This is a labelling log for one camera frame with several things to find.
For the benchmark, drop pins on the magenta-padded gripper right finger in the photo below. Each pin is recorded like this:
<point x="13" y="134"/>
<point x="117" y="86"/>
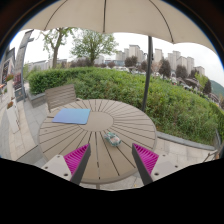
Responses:
<point x="146" y="160"/>

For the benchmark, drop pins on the transparent computer mouse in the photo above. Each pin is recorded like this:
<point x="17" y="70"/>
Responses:
<point x="112" y="139"/>

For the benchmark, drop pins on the dark metal chair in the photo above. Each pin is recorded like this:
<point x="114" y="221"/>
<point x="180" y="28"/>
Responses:
<point x="218" y="151"/>

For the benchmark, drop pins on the beige patio umbrella canopy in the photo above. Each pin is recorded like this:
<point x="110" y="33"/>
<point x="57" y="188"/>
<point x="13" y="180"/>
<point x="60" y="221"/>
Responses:
<point x="106" y="13"/>

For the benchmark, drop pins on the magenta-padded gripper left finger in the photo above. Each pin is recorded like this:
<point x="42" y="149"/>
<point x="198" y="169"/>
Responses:
<point x="76" y="160"/>

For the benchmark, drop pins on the white planter box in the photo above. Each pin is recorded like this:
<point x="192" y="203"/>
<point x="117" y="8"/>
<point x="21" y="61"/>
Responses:
<point x="13" y="118"/>

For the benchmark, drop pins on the blue mouse pad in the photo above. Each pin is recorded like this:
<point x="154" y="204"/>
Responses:
<point x="71" y="116"/>

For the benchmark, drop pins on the group of apartment buildings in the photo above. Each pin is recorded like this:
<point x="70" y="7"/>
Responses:
<point x="135" y="51"/>

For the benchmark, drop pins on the full green tree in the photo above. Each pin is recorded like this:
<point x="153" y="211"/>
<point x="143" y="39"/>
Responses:
<point x="94" y="43"/>

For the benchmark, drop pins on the tall grey sign pillar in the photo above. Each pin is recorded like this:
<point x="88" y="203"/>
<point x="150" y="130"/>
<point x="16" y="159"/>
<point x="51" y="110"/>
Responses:
<point x="19" y="66"/>

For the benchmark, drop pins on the dark umbrella pole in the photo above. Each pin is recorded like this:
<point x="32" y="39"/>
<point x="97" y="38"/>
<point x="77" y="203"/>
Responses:
<point x="148" y="73"/>

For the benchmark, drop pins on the green hedge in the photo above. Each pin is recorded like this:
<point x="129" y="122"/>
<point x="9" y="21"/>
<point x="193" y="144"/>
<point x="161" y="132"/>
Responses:
<point x="120" y="86"/>

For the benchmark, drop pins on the thin-crowned tree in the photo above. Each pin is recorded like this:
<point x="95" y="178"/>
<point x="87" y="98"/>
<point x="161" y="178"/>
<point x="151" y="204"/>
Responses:
<point x="55" y="50"/>

